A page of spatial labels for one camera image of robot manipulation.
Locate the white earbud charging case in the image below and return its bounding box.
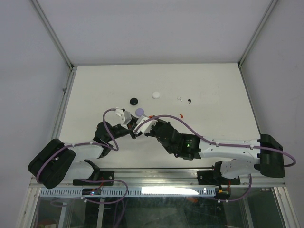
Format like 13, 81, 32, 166
152, 91, 161, 99

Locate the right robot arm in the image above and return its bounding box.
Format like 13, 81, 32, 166
139, 120, 285, 184

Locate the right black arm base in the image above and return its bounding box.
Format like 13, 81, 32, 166
197, 170, 240, 186

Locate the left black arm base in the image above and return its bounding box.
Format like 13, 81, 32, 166
73, 170, 114, 187

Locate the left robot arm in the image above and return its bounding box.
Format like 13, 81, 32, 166
28, 122, 135, 189

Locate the purple earbud charging case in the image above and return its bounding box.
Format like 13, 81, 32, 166
135, 108, 144, 117

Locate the black earbud charging case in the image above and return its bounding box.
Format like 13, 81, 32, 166
129, 97, 138, 106

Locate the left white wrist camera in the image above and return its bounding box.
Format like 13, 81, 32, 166
114, 108, 132, 129

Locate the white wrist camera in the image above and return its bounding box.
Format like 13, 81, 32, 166
133, 115, 157, 135
114, 108, 132, 129

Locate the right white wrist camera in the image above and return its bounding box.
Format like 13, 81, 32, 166
133, 115, 157, 135

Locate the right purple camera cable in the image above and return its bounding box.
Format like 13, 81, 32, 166
133, 114, 297, 167

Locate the purple camera cable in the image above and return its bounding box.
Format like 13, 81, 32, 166
36, 108, 119, 184
133, 114, 297, 167

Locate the aluminium mounting rail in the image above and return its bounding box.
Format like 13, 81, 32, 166
55, 167, 285, 188

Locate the purple cable under rail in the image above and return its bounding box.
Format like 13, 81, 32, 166
51, 179, 129, 228

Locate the white slotted cable duct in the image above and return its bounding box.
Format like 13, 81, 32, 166
40, 187, 216, 198

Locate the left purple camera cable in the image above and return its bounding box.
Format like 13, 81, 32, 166
36, 108, 119, 184

